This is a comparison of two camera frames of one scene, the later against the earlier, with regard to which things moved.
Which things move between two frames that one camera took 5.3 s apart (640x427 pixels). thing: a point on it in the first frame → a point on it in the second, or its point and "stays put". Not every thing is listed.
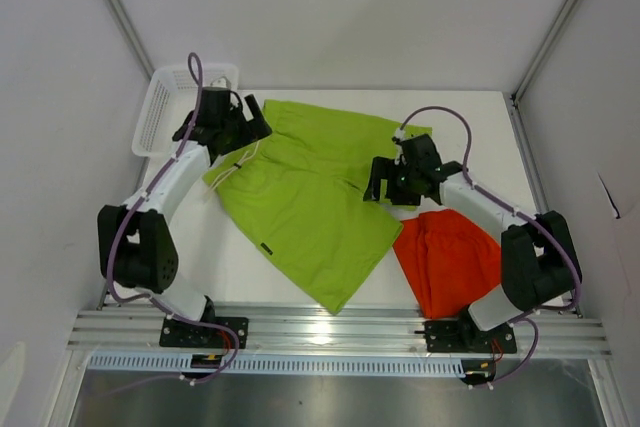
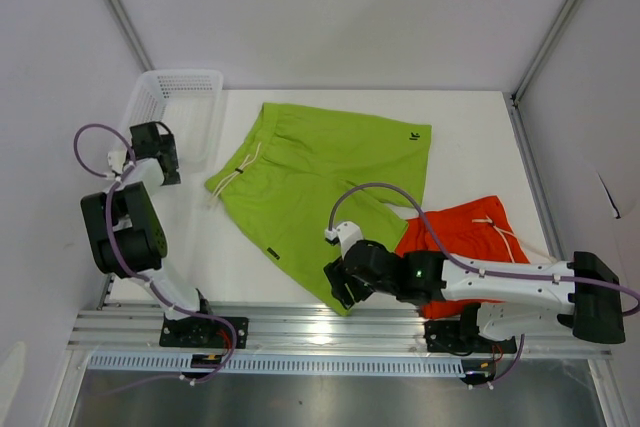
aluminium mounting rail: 308,332 stays put
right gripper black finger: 398,177 → 334,271
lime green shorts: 299,195 stays put
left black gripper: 254,130 → 168,147
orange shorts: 449,263 stays put
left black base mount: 187,334 stays put
